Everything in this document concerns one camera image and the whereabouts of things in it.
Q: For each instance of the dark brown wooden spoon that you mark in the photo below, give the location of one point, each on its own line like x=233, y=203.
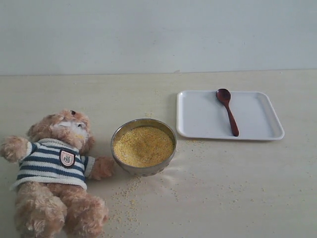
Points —
x=224, y=97

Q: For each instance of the tan teddy bear striped sweater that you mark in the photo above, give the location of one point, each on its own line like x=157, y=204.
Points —
x=51, y=190

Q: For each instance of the steel bowl of yellow millet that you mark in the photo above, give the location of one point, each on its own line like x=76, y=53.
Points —
x=143, y=147

